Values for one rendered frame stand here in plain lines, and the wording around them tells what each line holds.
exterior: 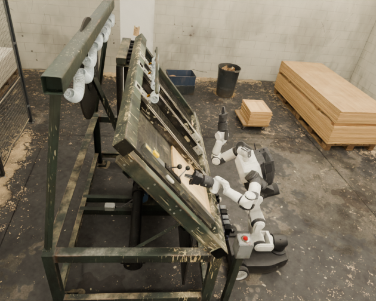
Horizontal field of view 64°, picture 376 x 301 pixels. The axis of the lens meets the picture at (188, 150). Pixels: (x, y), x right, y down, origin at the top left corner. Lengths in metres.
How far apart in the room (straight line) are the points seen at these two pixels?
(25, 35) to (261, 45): 5.30
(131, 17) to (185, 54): 2.16
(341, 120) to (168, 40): 4.08
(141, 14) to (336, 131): 3.93
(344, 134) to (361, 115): 0.41
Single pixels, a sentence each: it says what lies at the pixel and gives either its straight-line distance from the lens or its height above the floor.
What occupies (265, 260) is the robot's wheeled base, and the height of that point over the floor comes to 0.17.
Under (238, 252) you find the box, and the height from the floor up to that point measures 0.84.
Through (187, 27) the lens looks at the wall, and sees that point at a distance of 7.35.
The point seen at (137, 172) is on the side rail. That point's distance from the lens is 1.86.
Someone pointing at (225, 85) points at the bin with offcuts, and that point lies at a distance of 6.76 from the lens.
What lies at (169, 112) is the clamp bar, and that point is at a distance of 3.00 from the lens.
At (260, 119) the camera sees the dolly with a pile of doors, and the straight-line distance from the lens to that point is 5.72.
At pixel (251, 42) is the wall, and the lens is 7.83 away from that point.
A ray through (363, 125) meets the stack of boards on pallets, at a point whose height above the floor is 0.51.
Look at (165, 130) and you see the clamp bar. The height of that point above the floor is 1.48.
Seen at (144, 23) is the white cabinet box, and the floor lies 1.51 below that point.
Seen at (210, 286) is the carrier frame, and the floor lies 0.36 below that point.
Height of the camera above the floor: 2.81
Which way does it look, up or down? 35 degrees down
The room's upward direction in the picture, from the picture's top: 8 degrees clockwise
